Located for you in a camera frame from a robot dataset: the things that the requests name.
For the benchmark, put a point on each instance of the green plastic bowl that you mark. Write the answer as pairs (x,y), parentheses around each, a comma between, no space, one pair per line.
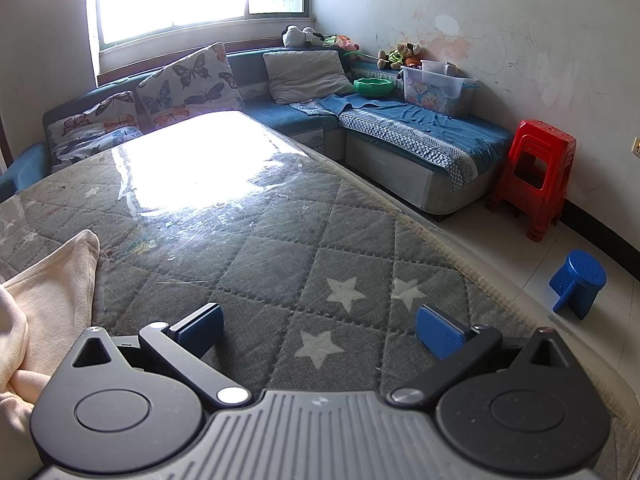
(374,88)

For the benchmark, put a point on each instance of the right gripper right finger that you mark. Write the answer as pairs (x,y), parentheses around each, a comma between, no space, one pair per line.
(461,353)

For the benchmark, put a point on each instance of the red plastic stool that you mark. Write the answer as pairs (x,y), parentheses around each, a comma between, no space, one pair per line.
(535,175)

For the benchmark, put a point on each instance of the large butterfly cushion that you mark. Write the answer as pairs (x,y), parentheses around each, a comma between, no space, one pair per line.
(199,83)

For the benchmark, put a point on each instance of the blue plastic stool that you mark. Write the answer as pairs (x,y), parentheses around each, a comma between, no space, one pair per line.
(577,283)

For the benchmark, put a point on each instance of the cream t-shirt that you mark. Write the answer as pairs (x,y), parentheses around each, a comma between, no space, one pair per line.
(43,311)

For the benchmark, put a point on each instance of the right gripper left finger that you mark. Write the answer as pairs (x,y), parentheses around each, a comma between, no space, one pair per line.
(177,350)

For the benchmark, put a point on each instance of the brown plush toy pile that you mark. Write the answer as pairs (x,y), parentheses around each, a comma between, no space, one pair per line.
(405,54)

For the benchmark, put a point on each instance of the blue blanket on sofa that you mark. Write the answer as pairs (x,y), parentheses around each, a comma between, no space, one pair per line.
(473,135)

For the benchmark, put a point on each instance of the black white plush toy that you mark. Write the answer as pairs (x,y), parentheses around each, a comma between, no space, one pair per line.
(294,37)

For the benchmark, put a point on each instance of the grey quilted table cover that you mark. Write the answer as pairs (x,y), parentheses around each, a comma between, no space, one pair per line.
(320,278)

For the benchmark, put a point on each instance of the blue corner sofa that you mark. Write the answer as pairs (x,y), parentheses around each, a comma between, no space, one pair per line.
(431,174)

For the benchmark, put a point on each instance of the small butterfly cushion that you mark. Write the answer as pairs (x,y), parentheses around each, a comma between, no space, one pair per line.
(109,123)

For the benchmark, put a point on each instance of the clear plastic storage box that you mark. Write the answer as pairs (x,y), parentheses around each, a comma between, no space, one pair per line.
(441,93)

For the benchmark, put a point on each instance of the beige plain cushion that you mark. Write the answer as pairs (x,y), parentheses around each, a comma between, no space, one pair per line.
(299,76)

